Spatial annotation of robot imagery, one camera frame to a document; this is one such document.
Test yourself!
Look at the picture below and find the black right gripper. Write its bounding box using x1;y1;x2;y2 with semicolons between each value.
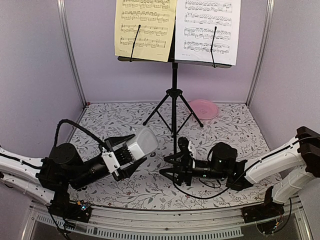
159;151;227;187

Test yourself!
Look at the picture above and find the white metronome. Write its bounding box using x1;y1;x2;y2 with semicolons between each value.
125;126;159;161

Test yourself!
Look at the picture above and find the black perforated music stand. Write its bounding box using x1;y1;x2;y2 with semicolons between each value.
118;24;218;160

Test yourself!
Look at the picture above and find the yellow sheet music page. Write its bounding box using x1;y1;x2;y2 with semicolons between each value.
114;0;177;62

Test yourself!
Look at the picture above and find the white sheet music page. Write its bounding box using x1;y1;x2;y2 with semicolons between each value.
174;0;242;66

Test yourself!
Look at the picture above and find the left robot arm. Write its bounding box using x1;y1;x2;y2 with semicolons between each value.
0;131;158;194

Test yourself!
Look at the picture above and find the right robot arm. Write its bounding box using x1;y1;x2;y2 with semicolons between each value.
159;126;320;218

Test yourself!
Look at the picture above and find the pink plastic plate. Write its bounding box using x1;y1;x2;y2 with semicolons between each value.
189;99;219;121

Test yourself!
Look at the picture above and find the floral patterned table cloth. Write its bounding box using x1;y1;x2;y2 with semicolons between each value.
48;101;285;210

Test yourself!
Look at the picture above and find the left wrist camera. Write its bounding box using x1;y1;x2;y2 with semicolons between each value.
101;147;121;174

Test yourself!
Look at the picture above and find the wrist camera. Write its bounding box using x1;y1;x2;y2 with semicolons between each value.
177;137;197;160
101;147;121;174

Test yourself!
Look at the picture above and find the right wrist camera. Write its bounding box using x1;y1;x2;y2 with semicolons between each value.
177;137;197;160

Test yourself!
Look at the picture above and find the aluminium front rail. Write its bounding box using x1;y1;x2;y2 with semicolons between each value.
22;196;313;240

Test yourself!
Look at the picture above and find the right aluminium corner post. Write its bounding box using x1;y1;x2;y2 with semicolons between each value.
245;0;275;108

